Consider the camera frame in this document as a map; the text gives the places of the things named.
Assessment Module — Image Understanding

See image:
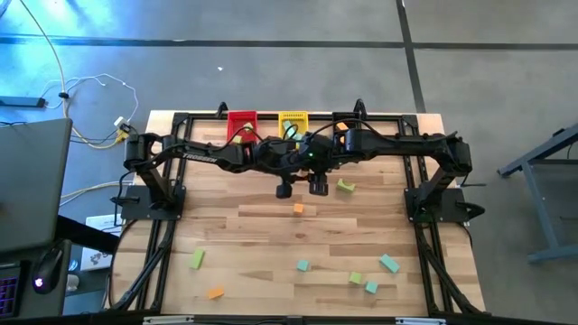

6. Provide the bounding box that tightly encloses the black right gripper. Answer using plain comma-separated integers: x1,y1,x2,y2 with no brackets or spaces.
307,153,340,197

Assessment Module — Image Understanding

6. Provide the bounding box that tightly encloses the yellow plastic basket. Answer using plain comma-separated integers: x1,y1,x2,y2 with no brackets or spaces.
278,109,311,148

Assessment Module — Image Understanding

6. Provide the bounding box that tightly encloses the red plastic basket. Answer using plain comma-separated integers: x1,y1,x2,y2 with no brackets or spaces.
226,110,258,148

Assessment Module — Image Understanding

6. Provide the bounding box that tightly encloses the black plastic basket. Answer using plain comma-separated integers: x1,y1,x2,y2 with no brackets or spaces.
332,111,361,136

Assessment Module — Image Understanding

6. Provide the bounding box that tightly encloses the blue rectangular block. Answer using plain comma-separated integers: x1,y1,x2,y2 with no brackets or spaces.
378,253,401,274

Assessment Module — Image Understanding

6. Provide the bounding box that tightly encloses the green rectangular block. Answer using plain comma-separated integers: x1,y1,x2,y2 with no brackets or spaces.
188,247,207,271

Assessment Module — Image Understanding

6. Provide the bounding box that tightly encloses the white booklet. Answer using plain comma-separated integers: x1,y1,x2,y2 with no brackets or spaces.
79,213,124,273

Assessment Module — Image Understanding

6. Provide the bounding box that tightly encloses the black diagonal bar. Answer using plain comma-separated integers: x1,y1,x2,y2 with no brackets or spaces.
55,215,120,255

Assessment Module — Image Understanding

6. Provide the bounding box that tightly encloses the black computer mouse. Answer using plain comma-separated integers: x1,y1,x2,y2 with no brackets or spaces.
31,246,64,295

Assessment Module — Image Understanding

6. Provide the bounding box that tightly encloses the black power strip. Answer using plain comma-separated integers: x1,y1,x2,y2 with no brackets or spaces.
0,95,47,109

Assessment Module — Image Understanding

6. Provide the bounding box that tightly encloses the dark desk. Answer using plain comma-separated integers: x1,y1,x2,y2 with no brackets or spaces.
0,237,80,320

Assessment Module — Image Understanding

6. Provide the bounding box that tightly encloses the backlit keyboard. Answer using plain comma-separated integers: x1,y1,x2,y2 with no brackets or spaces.
0,262,23,318

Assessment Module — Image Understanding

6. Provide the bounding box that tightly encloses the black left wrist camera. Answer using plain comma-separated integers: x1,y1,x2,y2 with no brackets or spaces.
275,180,294,200

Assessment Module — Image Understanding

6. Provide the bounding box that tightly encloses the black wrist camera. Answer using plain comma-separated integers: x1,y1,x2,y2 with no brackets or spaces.
275,180,294,200
301,134,334,160

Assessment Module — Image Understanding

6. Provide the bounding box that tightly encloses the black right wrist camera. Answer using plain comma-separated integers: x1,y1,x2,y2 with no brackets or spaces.
301,134,334,160

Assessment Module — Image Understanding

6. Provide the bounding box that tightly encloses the black aluminium table frame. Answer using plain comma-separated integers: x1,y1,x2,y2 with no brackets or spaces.
106,97,488,317

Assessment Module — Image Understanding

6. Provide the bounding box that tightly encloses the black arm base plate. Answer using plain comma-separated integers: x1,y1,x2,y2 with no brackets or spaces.
404,186,487,225
110,183,187,221

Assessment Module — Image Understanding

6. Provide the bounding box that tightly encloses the silver bracket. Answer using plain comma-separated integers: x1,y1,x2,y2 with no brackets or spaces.
143,315,195,324
396,317,446,325

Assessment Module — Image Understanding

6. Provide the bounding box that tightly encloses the cream cable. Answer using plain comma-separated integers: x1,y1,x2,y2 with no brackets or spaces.
60,179,135,203

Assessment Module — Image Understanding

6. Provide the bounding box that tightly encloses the white cable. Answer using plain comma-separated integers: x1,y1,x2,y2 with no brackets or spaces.
40,73,139,125

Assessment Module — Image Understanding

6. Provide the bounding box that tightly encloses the grey metal table frame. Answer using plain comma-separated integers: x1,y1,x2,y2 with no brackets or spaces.
498,122,578,264

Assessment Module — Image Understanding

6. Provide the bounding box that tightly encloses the yellow cable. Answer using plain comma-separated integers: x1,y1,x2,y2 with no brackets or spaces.
17,0,132,150

